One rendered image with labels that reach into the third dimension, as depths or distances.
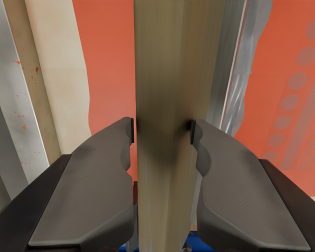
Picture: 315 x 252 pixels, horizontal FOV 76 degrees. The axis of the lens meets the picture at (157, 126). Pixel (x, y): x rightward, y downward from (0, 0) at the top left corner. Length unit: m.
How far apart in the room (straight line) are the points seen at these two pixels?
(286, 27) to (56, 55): 0.26
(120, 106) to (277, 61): 0.20
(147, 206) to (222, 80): 0.11
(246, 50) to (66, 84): 0.22
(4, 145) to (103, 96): 1.56
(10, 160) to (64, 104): 1.59
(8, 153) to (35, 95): 1.57
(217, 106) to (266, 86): 0.13
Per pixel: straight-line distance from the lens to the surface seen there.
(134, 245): 0.35
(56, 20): 0.27
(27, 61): 0.27
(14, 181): 2.00
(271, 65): 0.29
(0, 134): 1.76
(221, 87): 0.16
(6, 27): 0.26
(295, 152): 0.37
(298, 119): 0.34
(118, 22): 0.25
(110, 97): 0.27
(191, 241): 0.39
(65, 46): 0.27
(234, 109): 0.29
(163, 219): 0.17
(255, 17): 0.26
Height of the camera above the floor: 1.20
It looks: 62 degrees down
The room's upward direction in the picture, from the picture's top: 179 degrees clockwise
